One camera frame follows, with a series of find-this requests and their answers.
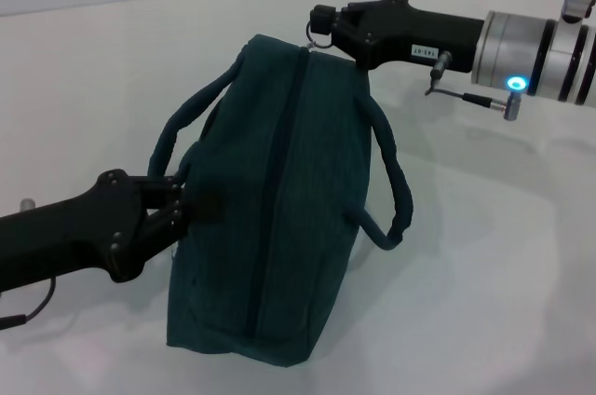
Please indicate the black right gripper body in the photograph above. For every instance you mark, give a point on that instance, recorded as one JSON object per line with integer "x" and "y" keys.
{"x": 410, "y": 36}

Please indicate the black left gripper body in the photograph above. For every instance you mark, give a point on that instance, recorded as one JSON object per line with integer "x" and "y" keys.
{"x": 70, "y": 236}

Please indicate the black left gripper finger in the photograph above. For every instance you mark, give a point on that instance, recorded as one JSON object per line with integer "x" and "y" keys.
{"x": 165, "y": 227}
{"x": 195, "y": 201}

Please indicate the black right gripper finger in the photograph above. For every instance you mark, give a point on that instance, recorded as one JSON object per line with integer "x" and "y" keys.
{"x": 326, "y": 20}

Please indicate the dark teal fabric lunch bag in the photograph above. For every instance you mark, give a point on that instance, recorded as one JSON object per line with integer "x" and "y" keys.
{"x": 279, "y": 204}

